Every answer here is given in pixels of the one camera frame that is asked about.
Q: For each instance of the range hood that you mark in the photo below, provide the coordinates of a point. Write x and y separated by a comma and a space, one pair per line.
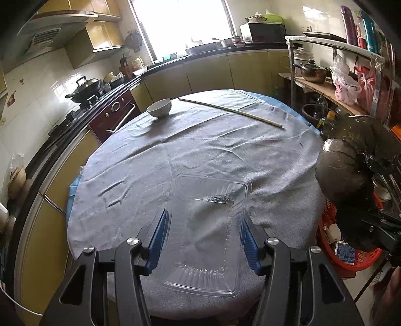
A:
47, 34

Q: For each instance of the dark knife block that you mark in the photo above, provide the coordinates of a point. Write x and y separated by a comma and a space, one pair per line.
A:
124, 61

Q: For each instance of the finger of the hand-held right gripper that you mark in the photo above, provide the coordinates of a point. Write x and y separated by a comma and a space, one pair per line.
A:
385, 222
385, 166

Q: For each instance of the red wall sticker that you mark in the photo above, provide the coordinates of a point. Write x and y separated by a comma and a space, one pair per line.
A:
12, 97

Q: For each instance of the brown clay pot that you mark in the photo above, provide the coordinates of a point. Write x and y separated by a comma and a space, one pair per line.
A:
17, 181

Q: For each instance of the red plastic basket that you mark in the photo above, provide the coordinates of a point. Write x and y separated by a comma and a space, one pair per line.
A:
354, 266

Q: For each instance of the small wall fan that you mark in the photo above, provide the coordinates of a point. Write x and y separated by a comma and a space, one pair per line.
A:
134, 40

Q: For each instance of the purple thermos bottle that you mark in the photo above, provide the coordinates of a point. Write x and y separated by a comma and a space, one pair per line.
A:
349, 25

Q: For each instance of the long thin white stick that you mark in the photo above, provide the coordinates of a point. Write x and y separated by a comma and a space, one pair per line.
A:
241, 112

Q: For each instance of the steel cooking pot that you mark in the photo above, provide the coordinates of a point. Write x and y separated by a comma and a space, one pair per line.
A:
313, 73

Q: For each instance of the black gas stove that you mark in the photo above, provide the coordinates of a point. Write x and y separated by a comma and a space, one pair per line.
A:
72, 116

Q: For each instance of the maroon built-in oven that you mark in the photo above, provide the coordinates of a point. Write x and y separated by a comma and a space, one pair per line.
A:
116, 116

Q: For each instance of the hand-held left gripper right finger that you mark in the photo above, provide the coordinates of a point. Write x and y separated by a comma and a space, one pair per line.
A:
255, 254

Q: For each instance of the white dish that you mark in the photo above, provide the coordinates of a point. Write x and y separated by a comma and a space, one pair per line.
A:
140, 70

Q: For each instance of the short blue white carton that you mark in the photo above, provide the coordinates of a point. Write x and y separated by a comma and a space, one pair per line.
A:
344, 250

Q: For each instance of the black microwave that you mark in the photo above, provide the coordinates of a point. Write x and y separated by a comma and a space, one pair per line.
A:
264, 33

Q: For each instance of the pink plastic bag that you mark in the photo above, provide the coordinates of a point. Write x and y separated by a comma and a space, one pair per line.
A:
344, 87

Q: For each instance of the black wok with lid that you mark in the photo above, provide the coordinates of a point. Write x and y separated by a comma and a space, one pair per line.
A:
86, 89

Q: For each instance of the black induction cooker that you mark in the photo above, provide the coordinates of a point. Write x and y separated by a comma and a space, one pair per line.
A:
324, 36

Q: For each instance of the clear plastic tray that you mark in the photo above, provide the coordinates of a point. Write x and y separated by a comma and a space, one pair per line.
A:
206, 250

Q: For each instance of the teal bottle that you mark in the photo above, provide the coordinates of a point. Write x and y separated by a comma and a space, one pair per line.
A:
370, 31

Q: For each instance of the person's right forearm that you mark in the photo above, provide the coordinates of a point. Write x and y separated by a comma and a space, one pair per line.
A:
390, 301

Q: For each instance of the window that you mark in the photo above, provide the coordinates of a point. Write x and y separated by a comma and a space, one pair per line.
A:
181, 25

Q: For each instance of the yellow upper cabinet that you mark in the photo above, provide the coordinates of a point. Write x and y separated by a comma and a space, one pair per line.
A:
100, 37

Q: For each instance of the black plastic bag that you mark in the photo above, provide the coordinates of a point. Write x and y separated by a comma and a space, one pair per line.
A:
344, 175

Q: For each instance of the metal storage rack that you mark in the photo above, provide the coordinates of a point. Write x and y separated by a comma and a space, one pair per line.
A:
335, 44

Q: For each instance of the red plastic bag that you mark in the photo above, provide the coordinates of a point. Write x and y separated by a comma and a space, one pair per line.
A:
366, 87

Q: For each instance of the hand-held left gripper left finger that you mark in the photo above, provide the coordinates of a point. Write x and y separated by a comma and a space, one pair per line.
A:
158, 238

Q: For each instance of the grey tablecloth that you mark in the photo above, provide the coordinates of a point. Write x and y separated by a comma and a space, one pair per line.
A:
203, 150

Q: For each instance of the white ceramic bowl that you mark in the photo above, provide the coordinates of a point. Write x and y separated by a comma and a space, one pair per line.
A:
159, 108

